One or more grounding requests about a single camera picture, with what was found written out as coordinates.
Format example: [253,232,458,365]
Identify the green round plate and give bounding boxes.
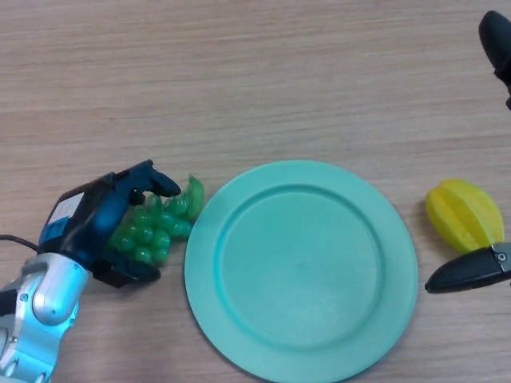
[184,160,419,383]

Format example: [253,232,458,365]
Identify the yellow starfruit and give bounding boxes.
[425,179,505,255]

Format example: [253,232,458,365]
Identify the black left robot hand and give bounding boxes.
[39,159,183,289]

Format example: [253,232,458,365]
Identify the green grape bunch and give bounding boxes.
[105,173,207,268]

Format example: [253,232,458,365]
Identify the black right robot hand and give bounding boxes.
[424,10,511,295]

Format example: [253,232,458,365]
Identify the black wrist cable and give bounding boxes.
[0,234,42,255]

